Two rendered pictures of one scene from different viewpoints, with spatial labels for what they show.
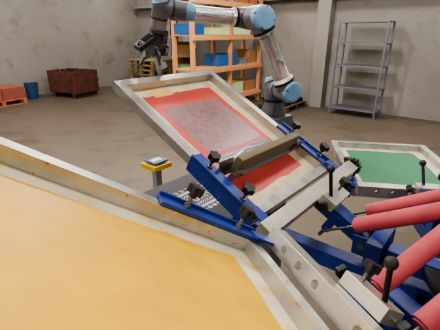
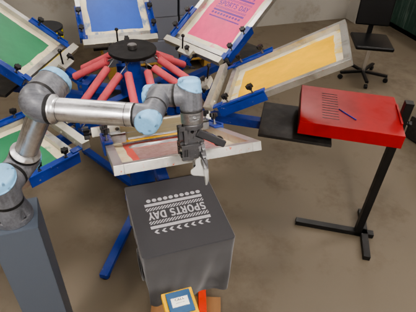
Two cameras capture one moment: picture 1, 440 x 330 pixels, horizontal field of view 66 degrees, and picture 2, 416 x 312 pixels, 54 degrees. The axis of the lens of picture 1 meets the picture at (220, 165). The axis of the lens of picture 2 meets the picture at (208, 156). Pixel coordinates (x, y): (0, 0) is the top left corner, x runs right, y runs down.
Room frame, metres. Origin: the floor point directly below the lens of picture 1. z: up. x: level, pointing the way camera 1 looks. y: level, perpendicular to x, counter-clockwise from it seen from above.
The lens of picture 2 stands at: (2.62, 0.90, 2.45)
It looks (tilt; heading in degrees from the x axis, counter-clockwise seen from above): 39 degrees down; 210
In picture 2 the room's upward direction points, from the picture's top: 3 degrees clockwise
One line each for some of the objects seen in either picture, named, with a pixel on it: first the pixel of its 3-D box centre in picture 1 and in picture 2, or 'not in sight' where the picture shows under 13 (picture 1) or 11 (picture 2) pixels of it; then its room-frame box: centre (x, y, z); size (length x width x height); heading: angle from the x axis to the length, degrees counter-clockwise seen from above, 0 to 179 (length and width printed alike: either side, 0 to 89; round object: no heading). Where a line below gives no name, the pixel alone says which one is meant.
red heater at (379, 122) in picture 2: not in sight; (347, 114); (0.26, 0.55, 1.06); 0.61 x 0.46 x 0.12; 110
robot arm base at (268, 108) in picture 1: (273, 107); (10, 207); (2.05, -0.32, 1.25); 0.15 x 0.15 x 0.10
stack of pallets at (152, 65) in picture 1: (150, 73); not in sight; (11.31, 2.23, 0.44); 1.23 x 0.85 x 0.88; 51
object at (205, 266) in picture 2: not in sight; (189, 273); (1.61, 0.24, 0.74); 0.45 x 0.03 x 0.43; 140
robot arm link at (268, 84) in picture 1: (275, 87); (3, 184); (2.04, -0.32, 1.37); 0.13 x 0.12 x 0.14; 23
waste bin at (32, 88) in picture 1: (32, 90); not in sight; (9.25, 5.03, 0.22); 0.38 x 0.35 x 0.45; 141
